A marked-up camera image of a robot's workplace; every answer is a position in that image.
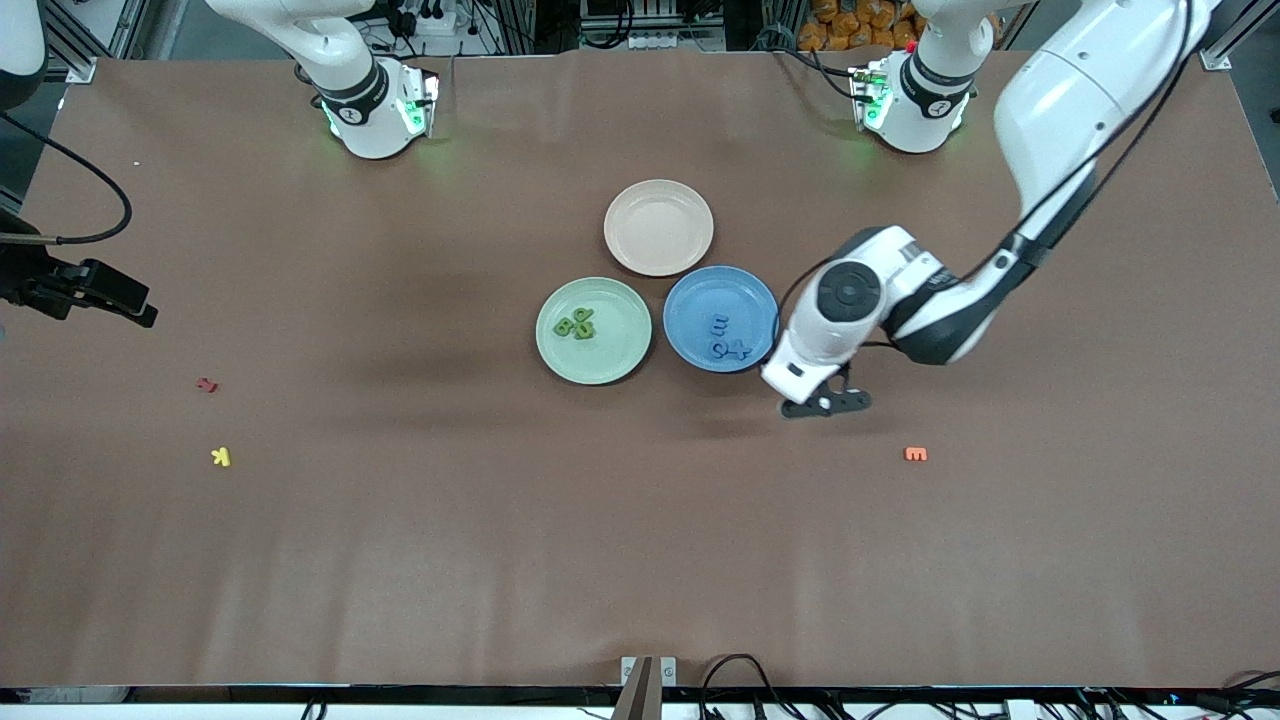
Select bag of orange fruits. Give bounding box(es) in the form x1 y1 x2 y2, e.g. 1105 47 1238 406
797 0 926 53

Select black looped floor cable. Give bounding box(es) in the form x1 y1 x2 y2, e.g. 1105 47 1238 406
698 654 801 720

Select silver camera mount bracket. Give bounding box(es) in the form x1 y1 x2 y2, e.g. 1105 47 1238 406
619 655 679 720

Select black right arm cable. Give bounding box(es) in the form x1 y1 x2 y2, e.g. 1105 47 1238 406
0 112 134 247

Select blue round plate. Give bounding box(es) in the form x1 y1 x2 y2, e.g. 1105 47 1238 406
662 265 781 374

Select pale pink round plate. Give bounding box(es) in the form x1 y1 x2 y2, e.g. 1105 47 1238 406
603 179 715 278

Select aluminium frame post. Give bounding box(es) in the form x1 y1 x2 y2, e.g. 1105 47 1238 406
40 0 98 84
1198 0 1280 73

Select light green round plate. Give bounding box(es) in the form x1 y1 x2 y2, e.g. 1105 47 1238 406
535 277 653 386

